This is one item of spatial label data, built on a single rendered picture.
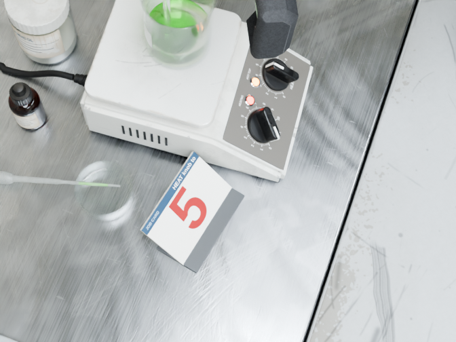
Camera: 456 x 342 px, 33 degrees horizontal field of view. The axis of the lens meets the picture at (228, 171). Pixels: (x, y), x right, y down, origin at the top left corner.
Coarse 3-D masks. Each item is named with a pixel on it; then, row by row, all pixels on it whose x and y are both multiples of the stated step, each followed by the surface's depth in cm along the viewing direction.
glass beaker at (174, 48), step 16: (144, 0) 64; (160, 0) 68; (192, 0) 68; (208, 0) 66; (144, 16) 64; (208, 16) 62; (160, 32) 63; (176, 32) 63; (192, 32) 63; (208, 32) 66; (160, 48) 66; (176, 48) 65; (192, 48) 66; (208, 48) 69; (160, 64) 69; (176, 64) 68; (192, 64) 69
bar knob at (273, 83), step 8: (264, 64) 74; (272, 64) 72; (280, 64) 72; (264, 72) 73; (272, 72) 73; (280, 72) 72; (288, 72) 73; (296, 72) 73; (264, 80) 73; (272, 80) 73; (280, 80) 74; (288, 80) 74; (296, 80) 73; (272, 88) 73; (280, 88) 74
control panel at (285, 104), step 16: (256, 64) 73; (288, 64) 75; (304, 64) 76; (240, 80) 72; (304, 80) 76; (240, 96) 72; (256, 96) 73; (272, 96) 74; (288, 96) 75; (240, 112) 71; (272, 112) 73; (288, 112) 74; (240, 128) 71; (288, 128) 74; (240, 144) 71; (256, 144) 72; (272, 144) 73; (288, 144) 74; (272, 160) 72
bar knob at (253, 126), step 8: (256, 112) 71; (264, 112) 71; (248, 120) 71; (256, 120) 72; (264, 120) 71; (272, 120) 71; (248, 128) 71; (256, 128) 72; (264, 128) 71; (272, 128) 71; (256, 136) 71; (264, 136) 72; (272, 136) 71
